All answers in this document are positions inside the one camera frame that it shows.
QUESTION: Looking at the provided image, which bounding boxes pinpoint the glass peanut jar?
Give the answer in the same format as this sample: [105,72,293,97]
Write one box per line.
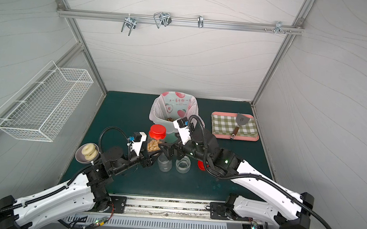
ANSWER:
[175,156,191,174]

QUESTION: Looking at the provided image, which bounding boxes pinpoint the red jar lid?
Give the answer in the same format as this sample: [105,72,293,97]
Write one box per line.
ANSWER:
[197,161,206,171]

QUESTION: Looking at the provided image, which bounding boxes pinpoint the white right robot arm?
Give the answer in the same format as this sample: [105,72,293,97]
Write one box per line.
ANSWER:
[162,115,332,229]

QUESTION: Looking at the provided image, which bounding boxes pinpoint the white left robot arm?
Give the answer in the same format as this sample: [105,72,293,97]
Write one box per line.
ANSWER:
[0,126,162,229]

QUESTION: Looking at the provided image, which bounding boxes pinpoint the pink white plastic bin bag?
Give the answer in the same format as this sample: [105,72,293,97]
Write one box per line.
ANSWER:
[149,91,199,134]

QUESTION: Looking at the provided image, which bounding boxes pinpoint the green white checkered cloth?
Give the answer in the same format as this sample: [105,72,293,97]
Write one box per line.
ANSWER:
[211,114,258,138]

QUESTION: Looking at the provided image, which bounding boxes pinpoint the pink plastic tray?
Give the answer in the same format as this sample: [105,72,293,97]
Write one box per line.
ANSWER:
[211,112,259,142]

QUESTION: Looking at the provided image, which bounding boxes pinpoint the cream round buns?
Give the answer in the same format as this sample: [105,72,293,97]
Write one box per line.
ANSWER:
[81,143,98,161]

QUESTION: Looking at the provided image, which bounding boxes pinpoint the grey bowl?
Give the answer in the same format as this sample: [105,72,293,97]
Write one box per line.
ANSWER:
[75,143,100,164]

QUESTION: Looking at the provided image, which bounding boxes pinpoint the metal hook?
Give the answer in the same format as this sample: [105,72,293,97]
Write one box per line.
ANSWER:
[263,21,292,35]
[121,15,137,36]
[153,12,172,29]
[197,15,204,29]

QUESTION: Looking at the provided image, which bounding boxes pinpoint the aluminium crossbar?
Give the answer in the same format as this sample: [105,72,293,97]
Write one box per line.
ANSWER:
[57,9,305,35]

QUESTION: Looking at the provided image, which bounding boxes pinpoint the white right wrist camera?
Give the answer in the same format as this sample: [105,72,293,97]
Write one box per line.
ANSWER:
[173,117,191,145]

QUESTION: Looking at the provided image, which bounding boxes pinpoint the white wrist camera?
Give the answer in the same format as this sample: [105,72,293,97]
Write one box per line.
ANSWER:
[173,117,191,145]
[127,132,147,156]

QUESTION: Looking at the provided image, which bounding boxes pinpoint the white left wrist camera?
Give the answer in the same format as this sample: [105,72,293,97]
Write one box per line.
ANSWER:
[127,132,147,156]

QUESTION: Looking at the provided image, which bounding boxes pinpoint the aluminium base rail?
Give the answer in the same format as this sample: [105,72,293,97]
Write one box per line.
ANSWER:
[98,190,300,229]

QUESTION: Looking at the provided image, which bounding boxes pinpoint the white slotted cable duct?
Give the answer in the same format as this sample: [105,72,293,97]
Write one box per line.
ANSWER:
[64,210,231,229]

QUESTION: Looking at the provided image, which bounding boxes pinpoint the steel spatula wooden handle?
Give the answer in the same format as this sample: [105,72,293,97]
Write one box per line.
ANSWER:
[230,114,250,140]

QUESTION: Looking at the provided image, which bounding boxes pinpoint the white wire basket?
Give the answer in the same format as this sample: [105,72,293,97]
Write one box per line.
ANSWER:
[0,61,93,142]

